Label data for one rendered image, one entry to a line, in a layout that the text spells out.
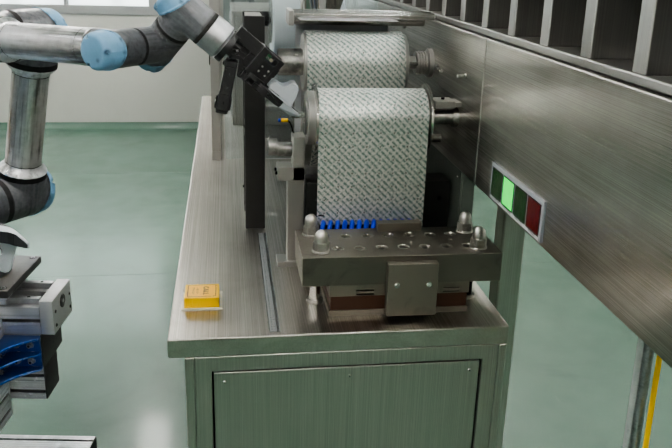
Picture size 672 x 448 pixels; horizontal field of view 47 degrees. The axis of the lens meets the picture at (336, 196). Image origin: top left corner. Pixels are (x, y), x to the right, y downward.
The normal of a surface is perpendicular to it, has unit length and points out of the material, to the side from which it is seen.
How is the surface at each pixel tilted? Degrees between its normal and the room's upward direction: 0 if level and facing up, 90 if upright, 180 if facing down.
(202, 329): 0
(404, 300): 90
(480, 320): 0
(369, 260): 90
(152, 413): 0
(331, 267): 90
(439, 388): 90
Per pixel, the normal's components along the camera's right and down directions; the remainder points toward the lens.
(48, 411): 0.03, -0.95
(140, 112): 0.14, 0.30
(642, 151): -0.99, 0.02
